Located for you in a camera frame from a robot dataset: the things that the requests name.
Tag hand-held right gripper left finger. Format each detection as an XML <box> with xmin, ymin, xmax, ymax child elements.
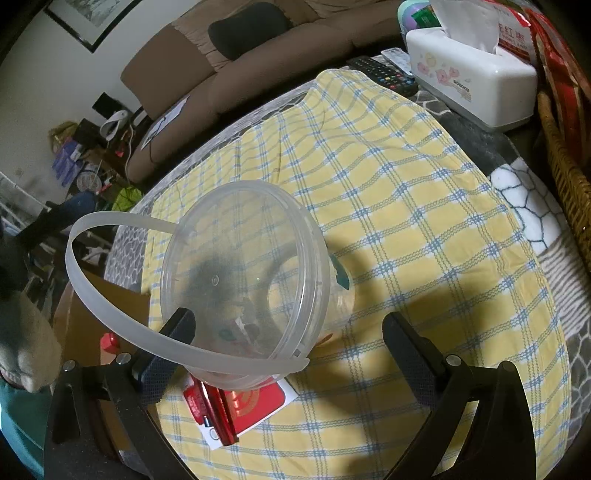
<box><xmin>44</xmin><ymin>308</ymin><xmax>197</xmax><ymax>480</ymax></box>

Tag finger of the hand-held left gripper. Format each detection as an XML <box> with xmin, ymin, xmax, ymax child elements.
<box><xmin>28</xmin><ymin>191</ymin><xmax>100</xmax><ymax>245</ymax></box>

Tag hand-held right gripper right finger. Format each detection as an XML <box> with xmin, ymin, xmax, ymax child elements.
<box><xmin>382</xmin><ymin>311</ymin><xmax>539</xmax><ymax>480</ymax></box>

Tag large cardboard box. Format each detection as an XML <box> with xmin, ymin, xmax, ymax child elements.
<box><xmin>53</xmin><ymin>272</ymin><xmax>154</xmax><ymax>462</ymax></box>

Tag clear plastic bucket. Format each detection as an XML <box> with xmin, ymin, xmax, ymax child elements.
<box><xmin>67</xmin><ymin>180</ymin><xmax>356</xmax><ymax>391</ymax></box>

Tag person's left forearm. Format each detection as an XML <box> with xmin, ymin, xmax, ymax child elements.
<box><xmin>0</xmin><ymin>291</ymin><xmax>64</xmax><ymax>394</ymax></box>

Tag round printed lid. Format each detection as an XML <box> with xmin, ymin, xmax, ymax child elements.
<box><xmin>76</xmin><ymin>168</ymin><xmax>101</xmax><ymax>193</ymax></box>

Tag blue boxes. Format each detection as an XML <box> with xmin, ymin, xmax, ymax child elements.
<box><xmin>50</xmin><ymin>137</ymin><xmax>85</xmax><ymax>186</ymax></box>

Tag white pipe rack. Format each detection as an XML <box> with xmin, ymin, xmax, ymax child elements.
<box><xmin>0</xmin><ymin>170</ymin><xmax>52</xmax><ymax>223</ymax></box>

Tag yellow-green bag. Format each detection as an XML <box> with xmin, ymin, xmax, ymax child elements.
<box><xmin>113</xmin><ymin>186</ymin><xmax>142</xmax><ymax>212</ymax></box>

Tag white handheld device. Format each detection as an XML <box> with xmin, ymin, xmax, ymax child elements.
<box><xmin>99</xmin><ymin>111</ymin><xmax>129</xmax><ymax>142</ymax></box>

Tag red envelope card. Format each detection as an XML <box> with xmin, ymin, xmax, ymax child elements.
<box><xmin>203</xmin><ymin>376</ymin><xmax>298</xmax><ymax>450</ymax></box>

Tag white paper sheet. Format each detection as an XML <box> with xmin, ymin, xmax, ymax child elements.
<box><xmin>141</xmin><ymin>95</ymin><xmax>192</xmax><ymax>149</ymax></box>

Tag person's teal clothing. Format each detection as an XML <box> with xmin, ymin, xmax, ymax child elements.
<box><xmin>0</xmin><ymin>383</ymin><xmax>52</xmax><ymax>480</ymax></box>

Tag yellow plaid cloth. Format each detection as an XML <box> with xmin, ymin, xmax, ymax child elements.
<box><xmin>141</xmin><ymin>69</ymin><xmax>571</xmax><ymax>480</ymax></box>

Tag grey patterned blanket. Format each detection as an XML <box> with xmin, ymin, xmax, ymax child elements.
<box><xmin>104</xmin><ymin>58</ymin><xmax>591</xmax><ymax>480</ymax></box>

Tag wicker basket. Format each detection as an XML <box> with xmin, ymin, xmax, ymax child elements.
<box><xmin>536</xmin><ymin>90</ymin><xmax>591</xmax><ymax>273</ymax></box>

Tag black cushion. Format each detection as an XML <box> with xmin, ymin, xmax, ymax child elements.
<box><xmin>208</xmin><ymin>2</ymin><xmax>289</xmax><ymax>61</ymax></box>

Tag brown sofa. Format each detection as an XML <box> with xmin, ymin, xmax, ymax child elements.
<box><xmin>121</xmin><ymin>0</ymin><xmax>407</xmax><ymax>183</ymax></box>

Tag black remote control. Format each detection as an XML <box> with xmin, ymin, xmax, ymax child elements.
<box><xmin>346</xmin><ymin>55</ymin><xmax>419</xmax><ymax>97</ymax></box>

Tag white tissue box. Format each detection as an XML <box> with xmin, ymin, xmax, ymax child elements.
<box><xmin>405</xmin><ymin>0</ymin><xmax>539</xmax><ymax>133</ymax></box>

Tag grey remote control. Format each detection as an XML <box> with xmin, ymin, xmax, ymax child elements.
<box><xmin>381</xmin><ymin>47</ymin><xmax>413</xmax><ymax>75</ymax></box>

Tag red packaging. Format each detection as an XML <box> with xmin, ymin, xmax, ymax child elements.
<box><xmin>496</xmin><ymin>0</ymin><xmax>591</xmax><ymax>153</ymax></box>

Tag pastel round container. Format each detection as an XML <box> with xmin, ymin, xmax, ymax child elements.
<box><xmin>398</xmin><ymin>0</ymin><xmax>435</xmax><ymax>34</ymax></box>

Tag framed wall picture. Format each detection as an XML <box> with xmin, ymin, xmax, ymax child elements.
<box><xmin>44</xmin><ymin>0</ymin><xmax>144</xmax><ymax>52</ymax></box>

